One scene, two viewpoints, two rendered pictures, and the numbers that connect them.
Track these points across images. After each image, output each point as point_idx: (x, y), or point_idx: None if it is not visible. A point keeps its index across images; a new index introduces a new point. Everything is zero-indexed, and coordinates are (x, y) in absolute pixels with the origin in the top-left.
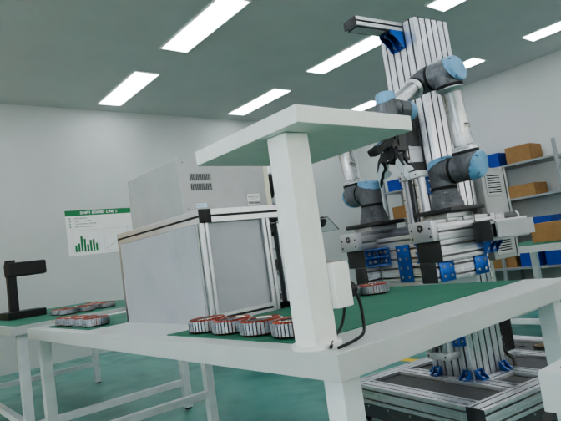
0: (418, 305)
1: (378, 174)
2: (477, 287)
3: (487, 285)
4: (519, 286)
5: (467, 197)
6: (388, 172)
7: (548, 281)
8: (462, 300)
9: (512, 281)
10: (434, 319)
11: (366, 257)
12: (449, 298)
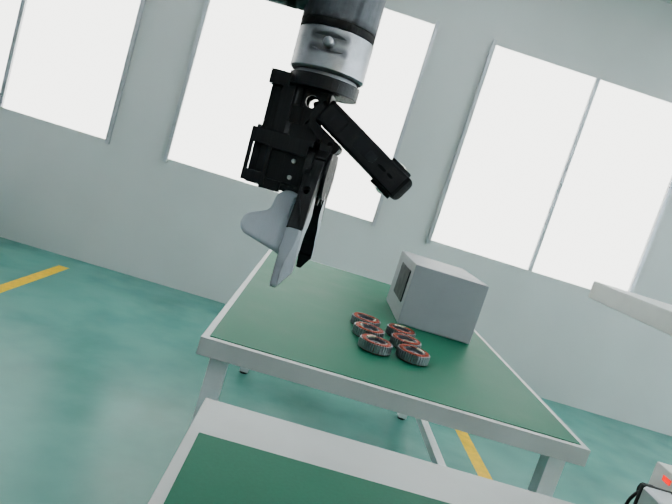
0: None
1: (301, 238)
2: (281, 474)
3: (251, 464)
4: (290, 439)
5: None
6: (261, 217)
7: (249, 416)
8: (407, 484)
9: (225, 440)
10: (526, 494)
11: None
12: (399, 495)
